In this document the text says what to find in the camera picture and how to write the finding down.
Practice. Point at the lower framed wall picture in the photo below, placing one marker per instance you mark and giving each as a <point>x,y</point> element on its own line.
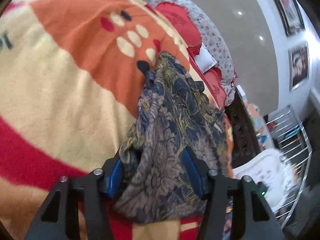
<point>299,65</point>

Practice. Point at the left red heart pillow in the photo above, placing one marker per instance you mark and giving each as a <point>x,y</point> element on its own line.
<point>179,18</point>

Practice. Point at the red heart pillow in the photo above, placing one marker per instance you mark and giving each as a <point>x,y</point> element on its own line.
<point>179,18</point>
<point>213,79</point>

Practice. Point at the upper framed wall picture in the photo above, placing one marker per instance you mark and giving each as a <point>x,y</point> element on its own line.
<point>290,16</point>

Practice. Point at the framed wall picture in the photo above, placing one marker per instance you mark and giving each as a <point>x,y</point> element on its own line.
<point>299,65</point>
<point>290,16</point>

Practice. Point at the dark carved wooden bedframe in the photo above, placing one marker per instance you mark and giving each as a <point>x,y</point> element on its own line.
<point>245,140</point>

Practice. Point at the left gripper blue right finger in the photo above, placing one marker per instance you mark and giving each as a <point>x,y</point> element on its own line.
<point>197,172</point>

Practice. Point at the blue yellow paisley garment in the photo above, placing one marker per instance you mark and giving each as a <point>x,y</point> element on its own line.
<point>173,113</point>

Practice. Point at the right red heart pillow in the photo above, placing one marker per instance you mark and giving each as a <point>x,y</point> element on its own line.
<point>213,79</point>

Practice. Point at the orange cream floral blanket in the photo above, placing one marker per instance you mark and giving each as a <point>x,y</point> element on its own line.
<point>72,72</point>

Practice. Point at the metal drying rack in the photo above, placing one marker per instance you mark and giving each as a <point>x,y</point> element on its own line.
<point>290,137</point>

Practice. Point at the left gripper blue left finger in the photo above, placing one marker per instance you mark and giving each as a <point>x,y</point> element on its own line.
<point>113,175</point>

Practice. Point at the white square pillow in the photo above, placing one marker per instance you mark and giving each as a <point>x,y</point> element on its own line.
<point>204,60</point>

